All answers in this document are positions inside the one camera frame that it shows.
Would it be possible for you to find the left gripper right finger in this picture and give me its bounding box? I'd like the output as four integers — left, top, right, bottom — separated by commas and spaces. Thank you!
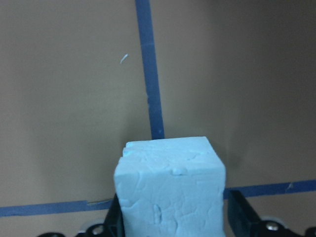
227, 190, 262, 237

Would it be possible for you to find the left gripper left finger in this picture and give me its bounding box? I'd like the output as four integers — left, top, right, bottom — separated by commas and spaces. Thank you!
105, 194, 123, 237

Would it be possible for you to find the light blue block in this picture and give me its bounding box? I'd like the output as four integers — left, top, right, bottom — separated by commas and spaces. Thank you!
114, 136, 226, 237

